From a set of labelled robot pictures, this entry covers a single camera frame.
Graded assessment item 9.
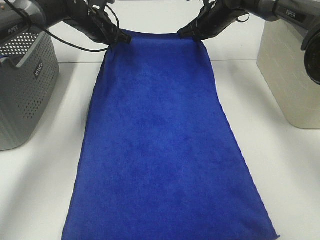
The blue towel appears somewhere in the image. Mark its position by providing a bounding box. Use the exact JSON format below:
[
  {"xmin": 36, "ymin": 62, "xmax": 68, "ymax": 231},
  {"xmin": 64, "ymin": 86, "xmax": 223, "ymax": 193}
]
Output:
[{"xmin": 61, "ymin": 32, "xmax": 278, "ymax": 240}]

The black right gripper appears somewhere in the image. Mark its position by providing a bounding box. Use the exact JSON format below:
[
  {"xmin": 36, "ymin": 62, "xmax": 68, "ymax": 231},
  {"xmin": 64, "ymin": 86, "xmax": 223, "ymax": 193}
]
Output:
[{"xmin": 177, "ymin": 0, "xmax": 250, "ymax": 41}]

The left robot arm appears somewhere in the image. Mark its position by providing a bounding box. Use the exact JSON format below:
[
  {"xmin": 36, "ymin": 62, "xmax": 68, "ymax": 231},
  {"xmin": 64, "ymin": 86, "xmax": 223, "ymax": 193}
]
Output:
[{"xmin": 0, "ymin": 0, "xmax": 132, "ymax": 45}]

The grey perforated laundry basket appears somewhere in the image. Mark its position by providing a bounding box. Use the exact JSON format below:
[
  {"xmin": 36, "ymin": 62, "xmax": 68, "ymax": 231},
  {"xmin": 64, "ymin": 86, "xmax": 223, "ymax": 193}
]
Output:
[{"xmin": 0, "ymin": 32, "xmax": 60, "ymax": 151}]

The beige plastic basket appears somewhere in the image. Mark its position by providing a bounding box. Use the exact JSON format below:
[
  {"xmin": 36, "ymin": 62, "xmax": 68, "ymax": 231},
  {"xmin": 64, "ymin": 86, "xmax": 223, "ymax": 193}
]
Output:
[{"xmin": 257, "ymin": 20, "xmax": 320, "ymax": 129}]

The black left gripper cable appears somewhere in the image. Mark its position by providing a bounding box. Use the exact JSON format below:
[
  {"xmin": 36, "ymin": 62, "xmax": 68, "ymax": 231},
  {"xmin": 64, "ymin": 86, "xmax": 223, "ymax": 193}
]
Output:
[{"xmin": 4, "ymin": 0, "xmax": 121, "ymax": 53}]

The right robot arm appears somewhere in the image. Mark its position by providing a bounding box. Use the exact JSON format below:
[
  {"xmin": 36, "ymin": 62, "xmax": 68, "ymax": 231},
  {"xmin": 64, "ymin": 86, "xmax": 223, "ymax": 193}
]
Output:
[{"xmin": 178, "ymin": 0, "xmax": 320, "ymax": 84}]

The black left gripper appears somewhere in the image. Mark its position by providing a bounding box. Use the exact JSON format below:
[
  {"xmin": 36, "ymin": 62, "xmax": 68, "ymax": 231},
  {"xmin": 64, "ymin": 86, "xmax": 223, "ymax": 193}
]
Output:
[{"xmin": 60, "ymin": 0, "xmax": 132, "ymax": 46}]

